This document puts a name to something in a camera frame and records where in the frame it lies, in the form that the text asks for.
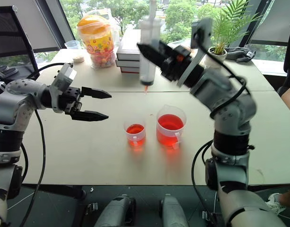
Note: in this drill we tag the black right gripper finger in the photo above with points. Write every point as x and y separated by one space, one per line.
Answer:
150 53
165 49

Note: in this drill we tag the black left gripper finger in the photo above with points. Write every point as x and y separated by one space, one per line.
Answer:
95 93
90 116

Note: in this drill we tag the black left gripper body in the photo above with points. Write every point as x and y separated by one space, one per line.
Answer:
71 94

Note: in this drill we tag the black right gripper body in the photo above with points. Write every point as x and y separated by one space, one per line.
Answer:
176 65

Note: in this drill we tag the large clear plastic syringe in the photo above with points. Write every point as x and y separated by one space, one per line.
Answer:
147 71

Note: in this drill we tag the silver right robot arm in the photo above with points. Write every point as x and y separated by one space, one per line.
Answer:
232 99

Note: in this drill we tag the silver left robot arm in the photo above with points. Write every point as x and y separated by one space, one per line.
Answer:
17 99

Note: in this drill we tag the small cup with red liquid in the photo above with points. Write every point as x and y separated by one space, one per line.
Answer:
135 133

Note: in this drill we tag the empty clear plastic cup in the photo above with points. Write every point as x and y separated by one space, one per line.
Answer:
73 45

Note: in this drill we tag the large cup with red liquid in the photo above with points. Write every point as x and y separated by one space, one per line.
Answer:
170 128

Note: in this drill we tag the thick white book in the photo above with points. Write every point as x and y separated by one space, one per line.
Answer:
129 45

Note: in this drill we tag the thin white book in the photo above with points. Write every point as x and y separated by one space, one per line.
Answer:
127 63

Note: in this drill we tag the book with red cover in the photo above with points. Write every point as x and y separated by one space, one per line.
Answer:
129 69

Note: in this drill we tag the small white round object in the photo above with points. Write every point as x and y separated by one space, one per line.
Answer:
78 59

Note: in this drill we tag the clear plastic bag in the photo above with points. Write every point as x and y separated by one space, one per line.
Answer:
113 26

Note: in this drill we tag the candy jar with orange lid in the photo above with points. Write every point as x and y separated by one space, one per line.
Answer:
97 42

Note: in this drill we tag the potted green palm plant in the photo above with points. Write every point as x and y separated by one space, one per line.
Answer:
226 26

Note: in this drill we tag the grey work gloves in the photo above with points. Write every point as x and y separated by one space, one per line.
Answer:
239 54

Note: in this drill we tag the black mesh office chair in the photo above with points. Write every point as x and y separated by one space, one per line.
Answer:
10 35

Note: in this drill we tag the grey rounded robot leg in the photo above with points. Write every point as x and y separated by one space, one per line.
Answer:
173 210
116 210

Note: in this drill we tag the white crumpled cloth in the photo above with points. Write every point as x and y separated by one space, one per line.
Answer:
276 203

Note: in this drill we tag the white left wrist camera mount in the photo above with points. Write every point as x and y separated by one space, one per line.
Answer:
63 76

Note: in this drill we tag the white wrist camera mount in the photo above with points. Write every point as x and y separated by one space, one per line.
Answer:
63 76
202 29

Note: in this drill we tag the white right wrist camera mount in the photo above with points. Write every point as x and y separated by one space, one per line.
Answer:
202 29

